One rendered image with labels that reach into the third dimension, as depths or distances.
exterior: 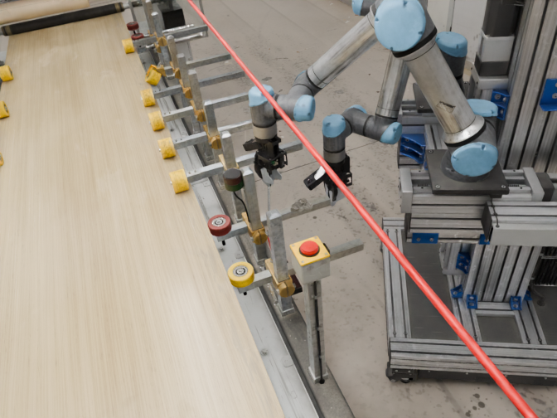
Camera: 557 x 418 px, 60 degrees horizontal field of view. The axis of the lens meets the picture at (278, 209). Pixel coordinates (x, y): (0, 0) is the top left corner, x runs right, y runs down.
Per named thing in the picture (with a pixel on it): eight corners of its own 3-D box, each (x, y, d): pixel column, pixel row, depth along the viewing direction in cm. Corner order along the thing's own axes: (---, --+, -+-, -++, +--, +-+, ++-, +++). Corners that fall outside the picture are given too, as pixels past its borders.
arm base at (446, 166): (485, 154, 159) (491, 128, 153) (495, 182, 148) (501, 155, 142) (437, 154, 162) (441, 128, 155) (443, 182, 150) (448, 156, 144)
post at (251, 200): (266, 267, 185) (249, 164, 154) (268, 274, 183) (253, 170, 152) (257, 270, 185) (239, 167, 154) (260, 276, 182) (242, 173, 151)
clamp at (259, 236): (255, 219, 179) (254, 208, 176) (268, 242, 169) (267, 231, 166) (241, 223, 178) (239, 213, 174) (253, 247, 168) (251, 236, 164)
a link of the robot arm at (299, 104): (317, 85, 144) (282, 83, 147) (309, 103, 136) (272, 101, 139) (319, 109, 149) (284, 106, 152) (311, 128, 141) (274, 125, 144)
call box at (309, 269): (318, 258, 117) (317, 235, 112) (331, 278, 112) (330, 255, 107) (291, 267, 115) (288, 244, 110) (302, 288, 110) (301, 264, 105)
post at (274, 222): (290, 313, 166) (277, 206, 135) (293, 320, 163) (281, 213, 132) (280, 316, 165) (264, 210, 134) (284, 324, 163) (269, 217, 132)
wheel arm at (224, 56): (230, 56, 267) (229, 51, 265) (231, 59, 264) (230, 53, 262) (164, 72, 259) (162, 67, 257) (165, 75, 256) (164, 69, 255)
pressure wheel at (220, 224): (231, 234, 177) (226, 210, 170) (238, 248, 172) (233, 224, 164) (210, 240, 176) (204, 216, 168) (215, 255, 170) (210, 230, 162)
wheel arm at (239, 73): (243, 74, 248) (242, 67, 246) (245, 76, 246) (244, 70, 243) (147, 98, 238) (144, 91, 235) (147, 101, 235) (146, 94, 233)
